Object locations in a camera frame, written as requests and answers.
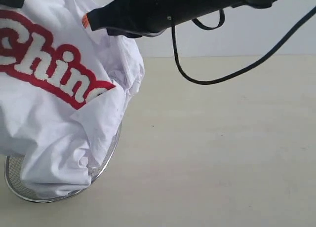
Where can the white t-shirt red lettering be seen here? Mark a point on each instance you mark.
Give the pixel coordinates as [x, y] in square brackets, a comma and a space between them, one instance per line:
[64, 90]

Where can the round metal mesh basket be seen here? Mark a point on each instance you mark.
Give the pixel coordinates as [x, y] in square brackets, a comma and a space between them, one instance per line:
[12, 168]

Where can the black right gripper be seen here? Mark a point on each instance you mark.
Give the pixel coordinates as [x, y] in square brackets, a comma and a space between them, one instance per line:
[151, 17]

